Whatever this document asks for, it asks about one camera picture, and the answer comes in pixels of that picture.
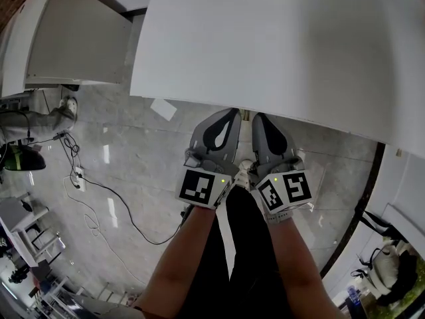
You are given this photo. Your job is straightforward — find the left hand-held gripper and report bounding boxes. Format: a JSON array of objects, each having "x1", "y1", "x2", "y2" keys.
[{"x1": 175, "y1": 108, "x2": 242, "y2": 210}]

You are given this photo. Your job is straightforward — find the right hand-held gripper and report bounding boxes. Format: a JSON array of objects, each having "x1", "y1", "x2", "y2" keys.
[{"x1": 248, "y1": 112, "x2": 314, "y2": 216}]

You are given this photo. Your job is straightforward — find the person's left forearm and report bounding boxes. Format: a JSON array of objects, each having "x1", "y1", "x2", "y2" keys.
[{"x1": 131, "y1": 205, "x2": 217, "y2": 319}]

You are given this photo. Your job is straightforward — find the person's right forearm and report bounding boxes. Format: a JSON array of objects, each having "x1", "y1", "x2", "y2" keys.
[{"x1": 268, "y1": 216, "x2": 338, "y2": 319}]

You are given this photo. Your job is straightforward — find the white desk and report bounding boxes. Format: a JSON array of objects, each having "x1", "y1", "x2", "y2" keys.
[{"x1": 129, "y1": 0, "x2": 425, "y2": 159}]

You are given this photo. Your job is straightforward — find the person's right shoe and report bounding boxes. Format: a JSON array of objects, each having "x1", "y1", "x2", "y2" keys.
[{"x1": 234, "y1": 159, "x2": 255, "y2": 191}]

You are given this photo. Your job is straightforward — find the person's shoe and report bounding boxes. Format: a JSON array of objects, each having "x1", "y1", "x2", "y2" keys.
[
  {"x1": 234, "y1": 159, "x2": 255, "y2": 191},
  {"x1": 58, "y1": 96, "x2": 79, "y2": 120}
]

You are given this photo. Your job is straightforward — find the white paper sheet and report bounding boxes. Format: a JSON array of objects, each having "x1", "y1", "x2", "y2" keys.
[{"x1": 150, "y1": 98, "x2": 178, "y2": 121}]

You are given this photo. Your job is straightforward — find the white wrist band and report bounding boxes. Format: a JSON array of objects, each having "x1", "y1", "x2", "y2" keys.
[{"x1": 264, "y1": 209, "x2": 296, "y2": 226}]

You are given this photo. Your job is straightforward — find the person's black trousers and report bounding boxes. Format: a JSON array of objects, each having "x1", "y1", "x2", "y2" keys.
[{"x1": 179, "y1": 184, "x2": 299, "y2": 319}]

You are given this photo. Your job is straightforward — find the white power strip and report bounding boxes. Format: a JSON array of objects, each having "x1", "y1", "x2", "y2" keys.
[{"x1": 73, "y1": 166, "x2": 87, "y2": 192}]

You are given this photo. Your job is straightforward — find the white and black bag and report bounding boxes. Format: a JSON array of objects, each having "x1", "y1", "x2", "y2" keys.
[{"x1": 351, "y1": 239, "x2": 420, "y2": 307}]

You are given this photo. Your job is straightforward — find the white side cabinet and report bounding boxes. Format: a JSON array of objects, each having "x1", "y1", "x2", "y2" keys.
[{"x1": 0, "y1": 0, "x2": 133, "y2": 100}]

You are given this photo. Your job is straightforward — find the black framed window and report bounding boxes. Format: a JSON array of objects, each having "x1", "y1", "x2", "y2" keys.
[{"x1": 338, "y1": 254, "x2": 425, "y2": 319}]

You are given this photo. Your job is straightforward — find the white low shelf unit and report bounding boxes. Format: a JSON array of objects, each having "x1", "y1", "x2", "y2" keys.
[{"x1": 0, "y1": 194, "x2": 67, "y2": 269}]

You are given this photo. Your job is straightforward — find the black floor cable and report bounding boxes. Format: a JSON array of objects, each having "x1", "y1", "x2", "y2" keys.
[{"x1": 52, "y1": 130, "x2": 187, "y2": 245}]

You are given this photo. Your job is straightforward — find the black strap bag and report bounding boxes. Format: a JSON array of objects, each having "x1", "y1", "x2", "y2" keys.
[{"x1": 360, "y1": 210, "x2": 410, "y2": 244}]

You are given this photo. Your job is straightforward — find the white floor cable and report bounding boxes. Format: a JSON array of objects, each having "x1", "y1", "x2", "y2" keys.
[{"x1": 62, "y1": 174, "x2": 147, "y2": 286}]

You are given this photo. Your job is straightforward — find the black domed equipment with cables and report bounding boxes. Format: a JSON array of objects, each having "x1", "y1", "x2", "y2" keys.
[{"x1": 3, "y1": 144, "x2": 46, "y2": 173}]

